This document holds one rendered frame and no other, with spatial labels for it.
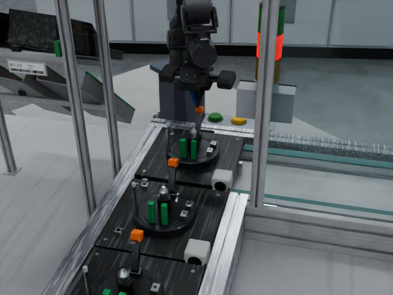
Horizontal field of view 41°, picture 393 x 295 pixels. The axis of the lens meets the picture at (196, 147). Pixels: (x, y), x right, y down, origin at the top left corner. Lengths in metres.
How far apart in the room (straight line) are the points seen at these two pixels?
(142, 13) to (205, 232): 3.39
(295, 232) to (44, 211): 0.64
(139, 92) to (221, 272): 1.03
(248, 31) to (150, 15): 0.81
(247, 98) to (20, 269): 0.63
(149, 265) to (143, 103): 0.90
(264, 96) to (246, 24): 3.29
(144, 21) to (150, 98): 2.54
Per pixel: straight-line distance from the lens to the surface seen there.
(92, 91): 1.27
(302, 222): 1.22
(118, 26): 4.45
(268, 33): 1.01
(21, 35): 1.19
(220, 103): 1.84
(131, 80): 2.03
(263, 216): 1.23
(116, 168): 1.40
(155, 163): 1.33
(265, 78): 1.04
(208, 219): 1.15
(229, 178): 1.24
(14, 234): 1.36
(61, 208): 1.40
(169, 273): 1.04
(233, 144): 1.40
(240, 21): 4.32
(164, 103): 1.67
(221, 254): 1.10
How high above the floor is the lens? 1.72
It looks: 33 degrees down
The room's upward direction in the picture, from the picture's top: straight up
